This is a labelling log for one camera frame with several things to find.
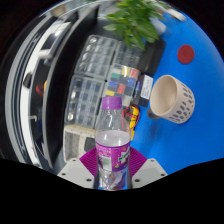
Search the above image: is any black box with white label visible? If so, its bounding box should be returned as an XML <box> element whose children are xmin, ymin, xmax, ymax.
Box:
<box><xmin>134</xmin><ymin>73</ymin><xmax>155</xmax><ymax>108</ymax></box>

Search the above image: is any grey small-parts drawer cabinet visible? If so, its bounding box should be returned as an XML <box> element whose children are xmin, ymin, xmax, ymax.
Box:
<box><xmin>73</xmin><ymin>34</ymin><xmax>119</xmax><ymax>81</ymax></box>
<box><xmin>64</xmin><ymin>74</ymin><xmax>106</xmax><ymax>129</ymax></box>
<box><xmin>113</xmin><ymin>41</ymin><xmax>145</xmax><ymax>69</ymax></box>

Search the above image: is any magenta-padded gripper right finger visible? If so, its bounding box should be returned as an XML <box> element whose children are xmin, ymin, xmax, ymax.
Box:
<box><xmin>126</xmin><ymin>146</ymin><xmax>168</xmax><ymax>190</ymax></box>

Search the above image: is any beige patterned mug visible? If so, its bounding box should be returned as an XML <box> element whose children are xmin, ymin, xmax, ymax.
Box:
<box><xmin>146</xmin><ymin>74</ymin><xmax>196</xmax><ymax>125</ymax></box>

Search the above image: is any dark workbench shelf unit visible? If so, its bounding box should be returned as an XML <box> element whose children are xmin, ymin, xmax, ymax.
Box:
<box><xmin>4</xmin><ymin>4</ymin><xmax>101</xmax><ymax>169</ymax></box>

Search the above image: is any plain black box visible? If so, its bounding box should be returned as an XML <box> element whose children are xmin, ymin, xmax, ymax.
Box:
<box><xmin>139</xmin><ymin>36</ymin><xmax>167</xmax><ymax>79</ymax></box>

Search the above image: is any flat round red coaster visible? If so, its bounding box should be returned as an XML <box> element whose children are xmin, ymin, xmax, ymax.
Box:
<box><xmin>176</xmin><ymin>44</ymin><xmax>196</xmax><ymax>65</ymax></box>

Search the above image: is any clear bottle with purple cap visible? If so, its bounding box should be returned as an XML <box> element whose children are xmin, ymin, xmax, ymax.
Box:
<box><xmin>94</xmin><ymin>96</ymin><xmax>132</xmax><ymax>191</ymax></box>

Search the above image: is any clear organizer with coloured parts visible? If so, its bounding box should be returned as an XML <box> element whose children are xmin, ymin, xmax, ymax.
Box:
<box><xmin>104</xmin><ymin>63</ymin><xmax>141</xmax><ymax>101</ymax></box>

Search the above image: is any green potted plant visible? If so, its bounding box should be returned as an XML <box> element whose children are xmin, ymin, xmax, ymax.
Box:
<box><xmin>103</xmin><ymin>0</ymin><xmax>168</xmax><ymax>51</ymax></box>

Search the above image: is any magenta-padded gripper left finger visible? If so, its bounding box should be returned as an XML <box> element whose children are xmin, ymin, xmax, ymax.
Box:
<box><xmin>57</xmin><ymin>147</ymin><xmax>100</xmax><ymax>190</ymax></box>

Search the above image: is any yellow multimeter with red leads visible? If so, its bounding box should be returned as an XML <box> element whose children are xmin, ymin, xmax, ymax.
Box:
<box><xmin>122</xmin><ymin>103</ymin><xmax>141</xmax><ymax>141</ymax></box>

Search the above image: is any black rounded case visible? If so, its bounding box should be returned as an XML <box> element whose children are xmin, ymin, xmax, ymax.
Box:
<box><xmin>83</xmin><ymin>136</ymin><xmax>98</xmax><ymax>153</ymax></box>

